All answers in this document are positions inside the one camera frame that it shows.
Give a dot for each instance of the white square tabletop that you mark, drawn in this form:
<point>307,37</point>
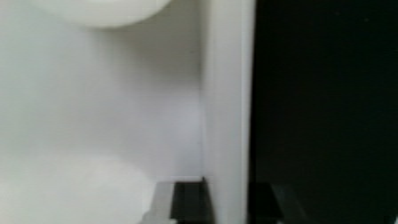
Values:
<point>123,109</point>

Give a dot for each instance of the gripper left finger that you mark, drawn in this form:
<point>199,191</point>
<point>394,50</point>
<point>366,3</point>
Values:
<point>178,204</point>

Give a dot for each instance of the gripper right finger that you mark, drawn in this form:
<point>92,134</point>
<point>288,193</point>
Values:
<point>275,208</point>

